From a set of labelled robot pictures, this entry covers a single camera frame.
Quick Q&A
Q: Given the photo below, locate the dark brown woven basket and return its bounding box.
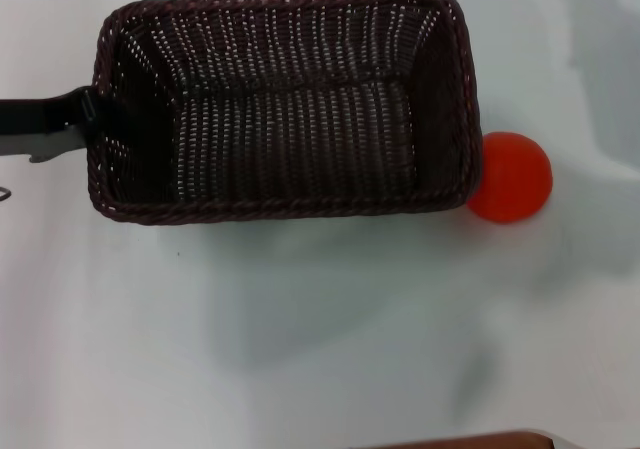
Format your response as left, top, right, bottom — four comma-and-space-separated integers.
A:
86, 0, 484, 226

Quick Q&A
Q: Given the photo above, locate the red toy fruit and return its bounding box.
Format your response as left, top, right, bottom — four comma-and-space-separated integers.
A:
465, 131, 554, 225

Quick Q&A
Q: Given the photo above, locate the brown rounded panel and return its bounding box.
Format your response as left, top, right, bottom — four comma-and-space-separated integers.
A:
378, 429, 557, 449

